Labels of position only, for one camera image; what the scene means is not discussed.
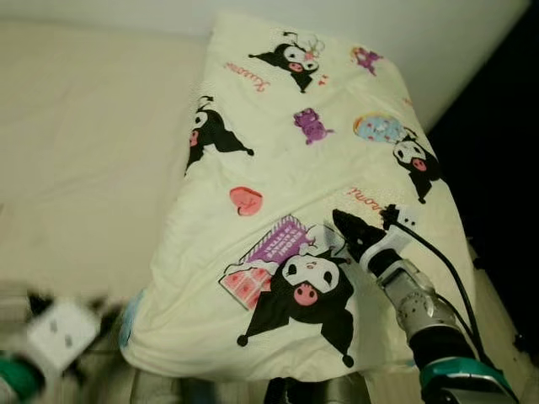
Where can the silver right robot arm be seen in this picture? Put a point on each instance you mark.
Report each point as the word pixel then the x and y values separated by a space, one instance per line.
pixel 421 311

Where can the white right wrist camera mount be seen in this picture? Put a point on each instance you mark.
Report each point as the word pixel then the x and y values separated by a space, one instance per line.
pixel 396 244

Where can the cream cartoon print quilt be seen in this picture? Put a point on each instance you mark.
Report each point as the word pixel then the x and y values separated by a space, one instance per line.
pixel 278 168

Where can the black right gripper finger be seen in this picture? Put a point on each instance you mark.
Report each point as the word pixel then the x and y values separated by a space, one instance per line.
pixel 354 233

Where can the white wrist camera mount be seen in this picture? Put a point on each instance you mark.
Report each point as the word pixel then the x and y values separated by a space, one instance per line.
pixel 63 332
pixel 396 244

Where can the cream sheeted bed mattress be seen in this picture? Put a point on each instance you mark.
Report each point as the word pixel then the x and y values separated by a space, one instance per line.
pixel 84 126

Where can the grey robot right leg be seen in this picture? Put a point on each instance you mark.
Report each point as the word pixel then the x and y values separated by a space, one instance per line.
pixel 320 391

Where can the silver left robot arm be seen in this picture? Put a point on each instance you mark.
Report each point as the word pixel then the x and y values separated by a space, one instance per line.
pixel 17 379

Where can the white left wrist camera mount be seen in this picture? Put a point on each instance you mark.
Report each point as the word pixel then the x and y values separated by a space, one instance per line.
pixel 63 332

